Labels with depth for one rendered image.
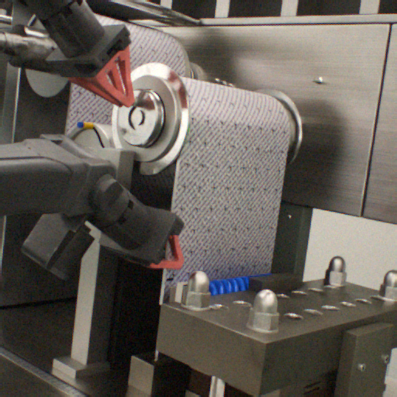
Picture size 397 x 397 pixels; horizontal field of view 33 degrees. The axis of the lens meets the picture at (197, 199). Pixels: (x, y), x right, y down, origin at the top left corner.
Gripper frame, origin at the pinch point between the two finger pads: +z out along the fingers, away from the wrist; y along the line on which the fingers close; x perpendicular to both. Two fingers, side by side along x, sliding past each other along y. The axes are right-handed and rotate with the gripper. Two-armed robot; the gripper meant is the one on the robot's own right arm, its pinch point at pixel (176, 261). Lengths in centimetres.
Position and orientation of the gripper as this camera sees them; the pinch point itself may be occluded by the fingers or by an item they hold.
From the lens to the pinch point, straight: 88.1
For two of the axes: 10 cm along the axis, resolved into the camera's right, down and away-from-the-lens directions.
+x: 4.4, -8.5, 2.8
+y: 7.3, 1.6, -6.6
